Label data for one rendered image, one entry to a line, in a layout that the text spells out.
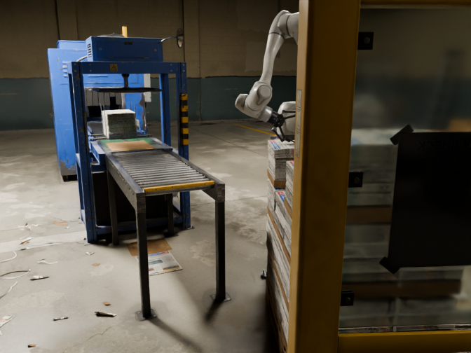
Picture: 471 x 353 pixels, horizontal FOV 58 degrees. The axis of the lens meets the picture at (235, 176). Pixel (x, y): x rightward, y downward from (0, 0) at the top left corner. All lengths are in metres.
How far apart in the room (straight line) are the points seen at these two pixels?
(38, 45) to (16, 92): 1.21
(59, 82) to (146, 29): 5.76
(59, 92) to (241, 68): 7.15
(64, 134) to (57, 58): 0.97
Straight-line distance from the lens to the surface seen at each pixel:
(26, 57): 11.16
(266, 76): 2.35
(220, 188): 2.63
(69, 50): 6.03
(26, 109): 11.19
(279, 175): 2.39
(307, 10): 0.79
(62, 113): 6.04
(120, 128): 4.52
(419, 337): 1.02
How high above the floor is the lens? 1.48
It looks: 14 degrees down
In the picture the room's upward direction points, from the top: straight up
